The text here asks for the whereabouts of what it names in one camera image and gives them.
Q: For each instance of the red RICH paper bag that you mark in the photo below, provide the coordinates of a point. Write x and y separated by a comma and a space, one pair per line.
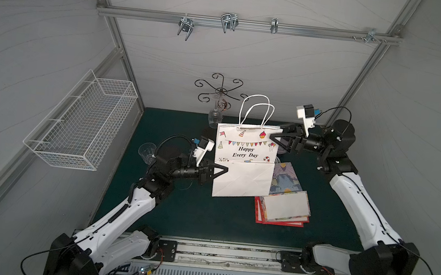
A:
256, 216

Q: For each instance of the black metal cup tree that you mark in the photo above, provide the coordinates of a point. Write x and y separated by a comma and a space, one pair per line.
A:
220, 93

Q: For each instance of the green felt table mat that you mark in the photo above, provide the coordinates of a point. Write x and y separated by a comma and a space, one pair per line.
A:
191, 211

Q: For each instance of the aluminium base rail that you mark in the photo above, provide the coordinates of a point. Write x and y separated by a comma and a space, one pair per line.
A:
230, 256

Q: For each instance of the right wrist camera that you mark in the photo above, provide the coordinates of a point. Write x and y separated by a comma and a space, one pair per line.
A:
307, 114

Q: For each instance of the floral print paper bag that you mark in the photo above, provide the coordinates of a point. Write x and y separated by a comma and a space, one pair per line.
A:
287, 203

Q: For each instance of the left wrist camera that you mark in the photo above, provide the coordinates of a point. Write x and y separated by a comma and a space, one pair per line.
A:
201, 147

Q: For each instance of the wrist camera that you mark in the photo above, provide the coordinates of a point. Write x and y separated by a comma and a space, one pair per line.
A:
307, 114
201, 147

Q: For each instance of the white printed paper bag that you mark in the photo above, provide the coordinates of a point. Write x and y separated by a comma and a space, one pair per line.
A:
246, 149

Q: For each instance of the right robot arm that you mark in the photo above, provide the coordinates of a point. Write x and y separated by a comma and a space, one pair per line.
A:
384, 252

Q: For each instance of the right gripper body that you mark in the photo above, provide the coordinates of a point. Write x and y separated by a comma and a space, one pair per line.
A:
295, 141

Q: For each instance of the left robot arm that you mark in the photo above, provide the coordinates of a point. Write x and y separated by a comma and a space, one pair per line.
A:
98, 249

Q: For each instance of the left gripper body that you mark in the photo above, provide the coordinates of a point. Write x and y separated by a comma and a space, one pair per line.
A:
206, 172

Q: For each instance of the clear glass tumbler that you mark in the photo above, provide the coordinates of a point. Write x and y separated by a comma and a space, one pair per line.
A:
147, 153

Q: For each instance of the aluminium top rail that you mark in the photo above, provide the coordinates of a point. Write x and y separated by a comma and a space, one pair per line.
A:
244, 24

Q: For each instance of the clear wine glass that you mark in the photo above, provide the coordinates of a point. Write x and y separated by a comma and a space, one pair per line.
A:
215, 115

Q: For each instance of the metal hook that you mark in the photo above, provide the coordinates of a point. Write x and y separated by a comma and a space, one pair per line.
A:
186, 26
274, 25
229, 21
370, 37

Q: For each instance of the white wire wall basket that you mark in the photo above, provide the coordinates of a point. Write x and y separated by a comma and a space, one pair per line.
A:
79, 130

